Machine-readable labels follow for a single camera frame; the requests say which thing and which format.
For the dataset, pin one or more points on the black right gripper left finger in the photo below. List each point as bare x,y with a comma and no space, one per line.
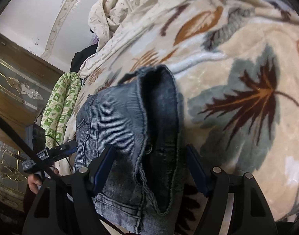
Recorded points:
89,181

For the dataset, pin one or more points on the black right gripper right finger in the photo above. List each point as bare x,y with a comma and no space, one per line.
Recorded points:
208,179

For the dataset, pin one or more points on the blue denim jeans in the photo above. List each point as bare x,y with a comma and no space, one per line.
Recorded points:
141,117

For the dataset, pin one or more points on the person's left hand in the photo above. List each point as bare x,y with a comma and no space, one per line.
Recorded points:
33,183

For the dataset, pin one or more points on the green panda print quilt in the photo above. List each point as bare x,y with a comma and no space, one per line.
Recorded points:
59,108

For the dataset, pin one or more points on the wooden cabinet with glass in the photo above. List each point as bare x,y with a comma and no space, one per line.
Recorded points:
26,83

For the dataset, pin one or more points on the black garment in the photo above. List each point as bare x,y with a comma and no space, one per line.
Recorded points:
82,56

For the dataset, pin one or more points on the beige leaf pattern fleece blanket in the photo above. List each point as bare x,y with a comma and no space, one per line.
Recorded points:
236,67

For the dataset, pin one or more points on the purple plastic bag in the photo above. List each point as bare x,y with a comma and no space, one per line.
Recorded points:
94,39

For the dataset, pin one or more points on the cream floral duvet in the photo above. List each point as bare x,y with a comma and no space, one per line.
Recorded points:
117,23

